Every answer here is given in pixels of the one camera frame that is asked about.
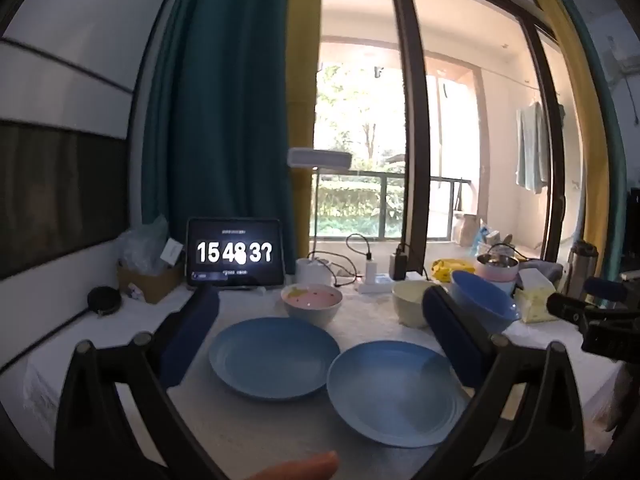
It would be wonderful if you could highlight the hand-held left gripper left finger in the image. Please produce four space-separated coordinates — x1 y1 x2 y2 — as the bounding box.
54 285 236 480

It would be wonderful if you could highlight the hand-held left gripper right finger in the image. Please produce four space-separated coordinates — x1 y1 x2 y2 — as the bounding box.
400 285 588 480

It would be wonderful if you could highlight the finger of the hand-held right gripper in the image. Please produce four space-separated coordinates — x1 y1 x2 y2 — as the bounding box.
546 292 593 322
584 276 630 302

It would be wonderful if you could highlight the dark blue bowl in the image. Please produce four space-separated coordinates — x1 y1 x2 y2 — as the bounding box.
449 270 522 336

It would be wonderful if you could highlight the cream bowl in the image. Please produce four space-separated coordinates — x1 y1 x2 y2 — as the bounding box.
391 280 441 329

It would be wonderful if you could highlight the light blue plate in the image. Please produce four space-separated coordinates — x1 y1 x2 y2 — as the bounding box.
208 316 342 402
326 341 473 448

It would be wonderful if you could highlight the pink watermelon print bowl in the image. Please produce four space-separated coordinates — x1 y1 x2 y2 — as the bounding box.
280 282 344 330

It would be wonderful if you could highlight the person's left hand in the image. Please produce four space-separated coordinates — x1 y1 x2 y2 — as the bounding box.
245 450 340 480

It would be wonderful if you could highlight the yellow tissue pack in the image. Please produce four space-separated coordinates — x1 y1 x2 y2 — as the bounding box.
515 267 561 323

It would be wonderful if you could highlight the steel thermos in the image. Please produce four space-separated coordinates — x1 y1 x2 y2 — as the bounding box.
565 240 601 306

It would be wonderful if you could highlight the grey cloth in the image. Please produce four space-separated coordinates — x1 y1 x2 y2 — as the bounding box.
520 260 566 281

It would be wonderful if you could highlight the yellow packet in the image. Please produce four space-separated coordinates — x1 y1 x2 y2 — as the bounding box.
431 258 476 283

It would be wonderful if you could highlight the pink steel-lined bowl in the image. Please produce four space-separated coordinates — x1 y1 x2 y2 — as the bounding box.
474 254 521 283

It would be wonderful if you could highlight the small white card box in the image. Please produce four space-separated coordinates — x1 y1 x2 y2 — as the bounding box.
161 239 183 267

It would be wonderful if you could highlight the white textured tablecloth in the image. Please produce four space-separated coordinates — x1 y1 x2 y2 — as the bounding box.
165 285 626 480

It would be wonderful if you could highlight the white slotted basket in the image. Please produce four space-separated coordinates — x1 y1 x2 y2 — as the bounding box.
482 242 518 261

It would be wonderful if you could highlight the white power strip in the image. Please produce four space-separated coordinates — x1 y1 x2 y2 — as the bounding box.
355 272 401 295

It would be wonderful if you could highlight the tablet showing clock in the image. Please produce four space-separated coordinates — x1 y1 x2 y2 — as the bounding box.
185 217 287 291

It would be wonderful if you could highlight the black round puck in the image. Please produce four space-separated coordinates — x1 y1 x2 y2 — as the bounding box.
87 286 122 317

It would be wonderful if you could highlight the clear plastic bag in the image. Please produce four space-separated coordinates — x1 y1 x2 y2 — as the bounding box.
117 215 171 276

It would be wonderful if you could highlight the blue and white bag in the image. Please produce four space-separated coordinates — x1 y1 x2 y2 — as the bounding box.
472 225 493 256

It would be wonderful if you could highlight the brown paper bag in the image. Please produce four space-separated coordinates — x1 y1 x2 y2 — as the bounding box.
452 212 483 247

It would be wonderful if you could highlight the balcony railing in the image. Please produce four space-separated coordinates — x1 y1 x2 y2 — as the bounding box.
310 170 473 241

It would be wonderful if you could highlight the narrow teal curtain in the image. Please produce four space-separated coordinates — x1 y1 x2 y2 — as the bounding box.
550 0 628 261

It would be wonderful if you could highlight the yellow curtain beside thermos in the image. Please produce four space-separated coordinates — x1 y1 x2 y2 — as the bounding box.
520 0 611 266

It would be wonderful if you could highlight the hanging pale blue towel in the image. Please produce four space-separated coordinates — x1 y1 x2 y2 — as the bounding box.
515 101 551 195

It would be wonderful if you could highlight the white desk lamp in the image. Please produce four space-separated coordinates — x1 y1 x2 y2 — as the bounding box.
287 147 353 288

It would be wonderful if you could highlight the wide teal curtain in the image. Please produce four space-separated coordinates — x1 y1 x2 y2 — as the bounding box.
141 0 301 281

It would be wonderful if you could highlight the yellow curtain beside lamp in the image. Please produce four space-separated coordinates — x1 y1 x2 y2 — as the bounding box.
285 0 323 261

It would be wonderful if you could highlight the black lamp cable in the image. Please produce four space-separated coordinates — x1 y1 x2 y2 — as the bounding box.
307 233 373 286

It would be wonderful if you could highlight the dark sliding door frame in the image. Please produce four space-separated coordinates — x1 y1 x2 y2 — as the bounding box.
520 10 571 266
387 0 435 281

